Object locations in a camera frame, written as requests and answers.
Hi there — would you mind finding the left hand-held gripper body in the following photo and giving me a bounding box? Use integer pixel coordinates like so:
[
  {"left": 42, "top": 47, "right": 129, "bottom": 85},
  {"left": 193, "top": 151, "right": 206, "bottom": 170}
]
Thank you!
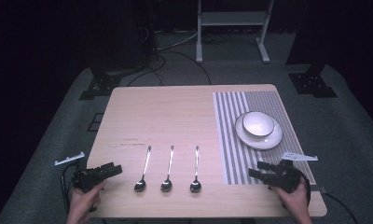
[{"left": 54, "top": 151, "right": 102, "bottom": 193}]

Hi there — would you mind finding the person's right hand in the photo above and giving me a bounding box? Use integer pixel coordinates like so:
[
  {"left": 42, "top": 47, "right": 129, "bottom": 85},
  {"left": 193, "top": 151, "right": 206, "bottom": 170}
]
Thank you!
[{"left": 270, "top": 181, "right": 313, "bottom": 224}]

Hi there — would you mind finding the white metal stand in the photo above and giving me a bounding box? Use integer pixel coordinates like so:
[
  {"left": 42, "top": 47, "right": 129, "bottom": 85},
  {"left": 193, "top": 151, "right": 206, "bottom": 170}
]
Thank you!
[{"left": 195, "top": 0, "right": 275, "bottom": 64}]

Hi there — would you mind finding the white bowl with dark rim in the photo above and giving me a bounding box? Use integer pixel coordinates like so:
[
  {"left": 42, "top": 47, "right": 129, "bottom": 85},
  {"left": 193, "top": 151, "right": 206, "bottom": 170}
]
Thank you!
[{"left": 242, "top": 110, "right": 276, "bottom": 138}]

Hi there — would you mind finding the silver metal spoon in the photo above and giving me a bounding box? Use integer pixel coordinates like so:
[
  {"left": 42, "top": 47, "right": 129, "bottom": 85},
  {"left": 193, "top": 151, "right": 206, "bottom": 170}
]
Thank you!
[
  {"left": 189, "top": 145, "right": 202, "bottom": 193},
  {"left": 159, "top": 145, "right": 175, "bottom": 193},
  {"left": 133, "top": 145, "right": 152, "bottom": 193}
]

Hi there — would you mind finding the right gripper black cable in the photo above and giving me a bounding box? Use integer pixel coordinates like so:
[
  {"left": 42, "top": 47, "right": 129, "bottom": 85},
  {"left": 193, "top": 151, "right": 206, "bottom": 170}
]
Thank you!
[{"left": 309, "top": 185, "right": 360, "bottom": 224}]

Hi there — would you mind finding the black stand base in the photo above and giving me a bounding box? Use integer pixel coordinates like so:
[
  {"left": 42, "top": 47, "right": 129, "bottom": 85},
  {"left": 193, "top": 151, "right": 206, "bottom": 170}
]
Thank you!
[
  {"left": 78, "top": 63, "right": 124, "bottom": 101},
  {"left": 287, "top": 60, "right": 338, "bottom": 99}
]

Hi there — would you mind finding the white floor cable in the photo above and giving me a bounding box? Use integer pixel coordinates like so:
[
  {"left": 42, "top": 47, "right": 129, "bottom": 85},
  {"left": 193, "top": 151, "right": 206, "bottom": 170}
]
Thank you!
[{"left": 157, "top": 30, "right": 199, "bottom": 52}]

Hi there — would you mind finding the grey striped placemat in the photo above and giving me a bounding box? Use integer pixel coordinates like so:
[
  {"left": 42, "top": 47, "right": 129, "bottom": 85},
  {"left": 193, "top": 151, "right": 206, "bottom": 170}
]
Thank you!
[{"left": 212, "top": 91, "right": 317, "bottom": 186}]

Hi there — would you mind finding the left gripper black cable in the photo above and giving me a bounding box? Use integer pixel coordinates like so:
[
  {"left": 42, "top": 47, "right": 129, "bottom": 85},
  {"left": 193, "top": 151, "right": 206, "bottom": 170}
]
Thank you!
[{"left": 60, "top": 163, "right": 76, "bottom": 217}]

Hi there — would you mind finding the dark floor hatch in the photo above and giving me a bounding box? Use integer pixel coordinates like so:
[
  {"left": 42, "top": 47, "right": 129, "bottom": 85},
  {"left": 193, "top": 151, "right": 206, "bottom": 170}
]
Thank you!
[{"left": 87, "top": 112, "right": 105, "bottom": 133}]

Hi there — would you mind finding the black floor cable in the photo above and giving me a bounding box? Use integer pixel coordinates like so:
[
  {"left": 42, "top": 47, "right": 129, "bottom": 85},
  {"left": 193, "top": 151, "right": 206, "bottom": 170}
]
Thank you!
[{"left": 126, "top": 50, "right": 213, "bottom": 87}]

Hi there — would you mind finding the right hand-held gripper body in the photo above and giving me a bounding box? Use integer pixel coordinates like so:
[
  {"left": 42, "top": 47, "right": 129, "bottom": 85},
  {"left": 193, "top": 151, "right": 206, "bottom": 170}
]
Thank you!
[{"left": 268, "top": 151, "right": 319, "bottom": 194}]

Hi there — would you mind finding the person's left hand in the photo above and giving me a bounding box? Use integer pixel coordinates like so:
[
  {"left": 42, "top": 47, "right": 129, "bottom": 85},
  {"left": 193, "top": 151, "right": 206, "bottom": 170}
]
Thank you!
[{"left": 66, "top": 180, "right": 108, "bottom": 224}]

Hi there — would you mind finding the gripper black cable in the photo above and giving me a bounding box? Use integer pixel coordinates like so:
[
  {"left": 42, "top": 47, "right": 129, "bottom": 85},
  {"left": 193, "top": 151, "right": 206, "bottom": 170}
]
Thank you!
[
  {"left": 60, "top": 163, "right": 76, "bottom": 217},
  {"left": 309, "top": 185, "right": 360, "bottom": 224}
]

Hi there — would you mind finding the white round plate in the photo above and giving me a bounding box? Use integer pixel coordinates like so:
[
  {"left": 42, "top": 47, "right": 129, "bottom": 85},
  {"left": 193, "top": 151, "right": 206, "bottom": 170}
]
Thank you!
[{"left": 234, "top": 112, "right": 283, "bottom": 151}]

